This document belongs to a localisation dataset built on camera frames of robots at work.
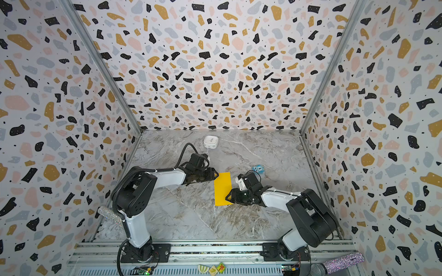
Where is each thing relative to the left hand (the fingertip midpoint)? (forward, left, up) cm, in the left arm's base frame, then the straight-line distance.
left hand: (217, 173), depth 95 cm
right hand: (-13, -5, 0) cm, 15 cm away
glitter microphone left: (-19, +53, -1) cm, 57 cm away
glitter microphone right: (-42, -55, 0) cm, 69 cm away
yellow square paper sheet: (-6, -3, -6) cm, 9 cm away
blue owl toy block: (+4, -24, -3) cm, 25 cm away
